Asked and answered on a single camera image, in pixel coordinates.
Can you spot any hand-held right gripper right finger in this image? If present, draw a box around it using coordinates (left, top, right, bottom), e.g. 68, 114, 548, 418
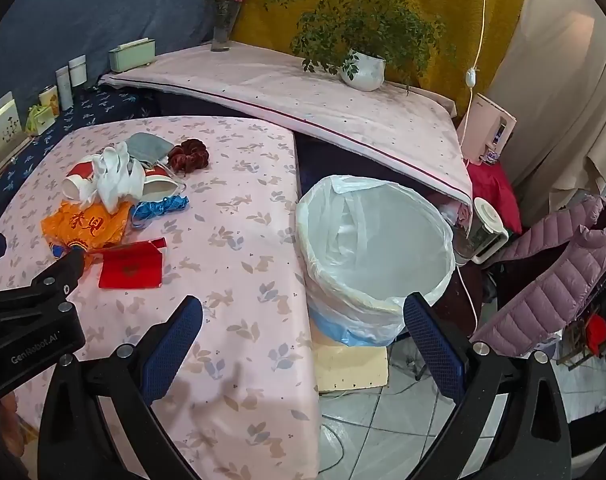
403, 292, 571, 480

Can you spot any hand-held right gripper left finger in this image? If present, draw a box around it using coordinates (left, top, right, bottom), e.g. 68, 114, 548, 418
38, 296, 204, 480

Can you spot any orange plastic bag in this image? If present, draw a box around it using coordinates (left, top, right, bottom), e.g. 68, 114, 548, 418
41, 200, 134, 256

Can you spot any red envelope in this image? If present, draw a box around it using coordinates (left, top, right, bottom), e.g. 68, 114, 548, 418
98, 237, 168, 290

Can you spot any red white paper cup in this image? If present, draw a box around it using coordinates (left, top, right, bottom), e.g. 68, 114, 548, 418
63, 161, 101, 202
142, 169, 184, 204

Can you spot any white plastic bag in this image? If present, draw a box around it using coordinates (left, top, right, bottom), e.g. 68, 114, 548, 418
85, 141, 146, 213

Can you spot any blue ribbon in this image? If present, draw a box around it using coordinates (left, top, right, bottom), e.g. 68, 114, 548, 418
130, 194, 190, 223

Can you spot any white lined trash bin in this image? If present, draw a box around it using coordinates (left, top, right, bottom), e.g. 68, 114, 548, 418
296, 174, 456, 348

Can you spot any grey face mask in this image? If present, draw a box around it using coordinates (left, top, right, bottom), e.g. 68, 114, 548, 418
125, 132, 176, 166

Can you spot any beige foam block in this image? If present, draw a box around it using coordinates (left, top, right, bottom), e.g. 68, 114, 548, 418
313, 335, 390, 393

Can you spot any white framed card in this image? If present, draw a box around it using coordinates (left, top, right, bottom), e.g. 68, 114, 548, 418
0, 91, 28, 178

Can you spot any pink puffer jacket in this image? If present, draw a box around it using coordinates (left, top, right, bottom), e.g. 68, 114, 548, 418
470, 194, 606, 358

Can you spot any small green box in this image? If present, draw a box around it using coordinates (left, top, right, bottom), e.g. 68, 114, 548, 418
25, 104, 54, 136

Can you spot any white kettle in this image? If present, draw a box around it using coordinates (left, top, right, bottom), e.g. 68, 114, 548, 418
453, 197, 510, 266

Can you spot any small orange white box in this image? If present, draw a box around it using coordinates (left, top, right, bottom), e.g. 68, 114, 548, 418
38, 86, 61, 117

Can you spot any red velvet scrunchie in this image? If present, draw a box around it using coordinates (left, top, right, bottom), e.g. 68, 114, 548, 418
167, 138, 210, 173

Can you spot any red plastic object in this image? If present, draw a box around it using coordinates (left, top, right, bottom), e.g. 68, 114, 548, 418
585, 312, 606, 356

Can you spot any red cloth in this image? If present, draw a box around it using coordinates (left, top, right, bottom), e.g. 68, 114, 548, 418
467, 160, 524, 233

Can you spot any dark blue patterned cloth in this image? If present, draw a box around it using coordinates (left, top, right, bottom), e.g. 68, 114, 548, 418
0, 85, 158, 211

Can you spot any white bottle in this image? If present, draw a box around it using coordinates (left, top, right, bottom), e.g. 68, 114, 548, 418
68, 55, 88, 87
55, 66, 74, 106

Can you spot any dark purple sheet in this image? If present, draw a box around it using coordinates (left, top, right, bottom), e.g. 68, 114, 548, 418
153, 91, 471, 211

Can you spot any green tissue box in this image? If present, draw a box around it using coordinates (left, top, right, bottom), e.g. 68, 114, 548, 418
108, 37, 157, 73

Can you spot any pink appliance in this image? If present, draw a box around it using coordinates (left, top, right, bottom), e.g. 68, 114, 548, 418
457, 92, 518, 166

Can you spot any pink quilt with maroon piping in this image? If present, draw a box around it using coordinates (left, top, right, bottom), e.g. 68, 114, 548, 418
99, 40, 474, 206

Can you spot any blue blanket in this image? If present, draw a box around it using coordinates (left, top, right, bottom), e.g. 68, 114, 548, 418
0, 0, 251, 126

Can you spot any beige curtain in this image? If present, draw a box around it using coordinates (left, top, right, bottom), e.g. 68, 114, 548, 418
488, 0, 606, 211

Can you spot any glass vase with flowers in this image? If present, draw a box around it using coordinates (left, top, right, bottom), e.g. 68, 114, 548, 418
203, 0, 254, 53

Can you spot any potted green plant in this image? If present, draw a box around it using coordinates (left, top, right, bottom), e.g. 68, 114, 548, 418
265, 0, 456, 93

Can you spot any yellow blanket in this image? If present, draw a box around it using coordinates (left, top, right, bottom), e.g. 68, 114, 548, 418
230, 0, 536, 111

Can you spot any white cable with switch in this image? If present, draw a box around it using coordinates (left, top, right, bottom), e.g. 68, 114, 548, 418
455, 0, 490, 161

